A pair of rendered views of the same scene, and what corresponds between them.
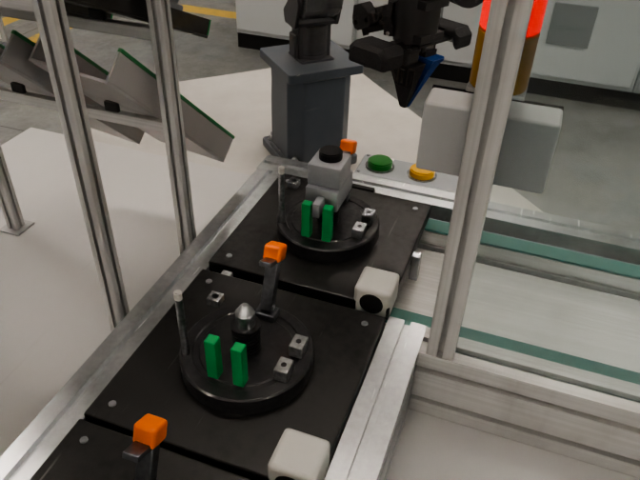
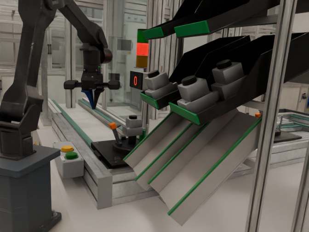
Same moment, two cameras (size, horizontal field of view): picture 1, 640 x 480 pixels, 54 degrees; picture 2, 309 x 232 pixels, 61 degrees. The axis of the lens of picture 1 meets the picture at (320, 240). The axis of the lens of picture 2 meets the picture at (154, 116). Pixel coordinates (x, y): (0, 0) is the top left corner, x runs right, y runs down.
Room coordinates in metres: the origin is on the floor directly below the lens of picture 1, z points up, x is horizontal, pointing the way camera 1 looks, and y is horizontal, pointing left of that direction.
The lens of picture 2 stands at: (1.34, 0.66, 1.30)
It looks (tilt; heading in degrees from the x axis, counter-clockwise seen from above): 13 degrees down; 221
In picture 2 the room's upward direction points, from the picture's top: 4 degrees clockwise
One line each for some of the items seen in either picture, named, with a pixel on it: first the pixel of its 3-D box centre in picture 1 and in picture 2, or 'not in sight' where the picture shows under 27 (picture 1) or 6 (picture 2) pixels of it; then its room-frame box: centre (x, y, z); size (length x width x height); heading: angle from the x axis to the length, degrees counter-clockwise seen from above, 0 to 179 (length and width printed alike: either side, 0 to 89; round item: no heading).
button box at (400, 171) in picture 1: (419, 190); (67, 157); (0.88, -0.16, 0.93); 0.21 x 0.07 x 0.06; 71
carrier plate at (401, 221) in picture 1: (327, 236); (131, 150); (0.70, -0.01, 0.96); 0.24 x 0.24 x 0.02; 71
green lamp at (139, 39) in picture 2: not in sight; (143, 37); (0.53, -0.15, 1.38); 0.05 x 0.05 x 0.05
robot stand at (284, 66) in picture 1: (310, 107); (18, 192); (1.12, 0.03, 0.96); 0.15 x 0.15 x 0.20; 26
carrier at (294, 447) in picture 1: (246, 332); not in sight; (0.46, 0.07, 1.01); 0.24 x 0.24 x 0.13; 71
